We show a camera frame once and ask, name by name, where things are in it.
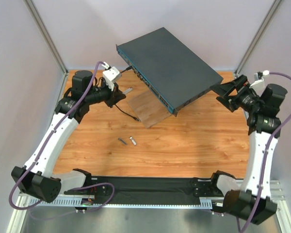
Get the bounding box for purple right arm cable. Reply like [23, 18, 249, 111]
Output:
[212, 71, 291, 233]

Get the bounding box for blue-faced grey network switch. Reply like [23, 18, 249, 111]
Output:
[116, 27, 223, 116]

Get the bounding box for aluminium frame post left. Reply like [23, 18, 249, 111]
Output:
[23, 0, 68, 74]

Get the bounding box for wooden support board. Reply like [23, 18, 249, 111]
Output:
[128, 91, 171, 129]

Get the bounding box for black patch cable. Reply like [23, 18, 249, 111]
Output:
[115, 66, 141, 122]

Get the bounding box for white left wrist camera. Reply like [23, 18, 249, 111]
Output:
[102, 62, 122, 91]

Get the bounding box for black cloth strip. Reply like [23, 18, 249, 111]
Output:
[92, 176, 238, 206]

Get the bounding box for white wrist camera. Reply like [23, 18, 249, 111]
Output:
[250, 70, 270, 92]
[102, 62, 122, 91]

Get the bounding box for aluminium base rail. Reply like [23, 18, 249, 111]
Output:
[19, 176, 286, 212]

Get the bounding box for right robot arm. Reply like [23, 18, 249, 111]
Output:
[210, 73, 287, 225]

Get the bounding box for aluminium frame post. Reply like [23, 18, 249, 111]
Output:
[23, 0, 68, 74]
[234, 0, 283, 77]

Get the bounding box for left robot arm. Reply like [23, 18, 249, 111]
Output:
[11, 67, 126, 203]

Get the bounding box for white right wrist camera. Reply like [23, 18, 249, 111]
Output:
[250, 70, 270, 92]

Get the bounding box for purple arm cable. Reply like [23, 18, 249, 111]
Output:
[9, 61, 115, 220]
[212, 71, 291, 233]

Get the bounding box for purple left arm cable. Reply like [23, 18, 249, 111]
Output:
[9, 61, 115, 220]

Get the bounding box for aluminium frame post right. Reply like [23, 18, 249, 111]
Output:
[234, 0, 283, 77]

